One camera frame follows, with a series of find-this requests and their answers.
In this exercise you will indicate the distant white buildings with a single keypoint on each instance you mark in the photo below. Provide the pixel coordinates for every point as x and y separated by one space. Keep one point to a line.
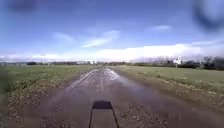
90 62

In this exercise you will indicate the wet grey asphalt road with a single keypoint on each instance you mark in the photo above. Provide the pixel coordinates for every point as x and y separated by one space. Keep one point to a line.
100 88

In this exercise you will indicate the distant row of trees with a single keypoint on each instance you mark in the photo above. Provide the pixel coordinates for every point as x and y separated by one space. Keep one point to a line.
50 63

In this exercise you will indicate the white building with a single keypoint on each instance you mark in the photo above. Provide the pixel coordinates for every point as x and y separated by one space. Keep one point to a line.
177 61

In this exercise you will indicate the green grass field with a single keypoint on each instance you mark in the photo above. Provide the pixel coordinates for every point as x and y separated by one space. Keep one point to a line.
36 71
186 75

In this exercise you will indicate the row of dark trees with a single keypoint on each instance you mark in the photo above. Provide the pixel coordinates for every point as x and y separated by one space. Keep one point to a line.
206 64

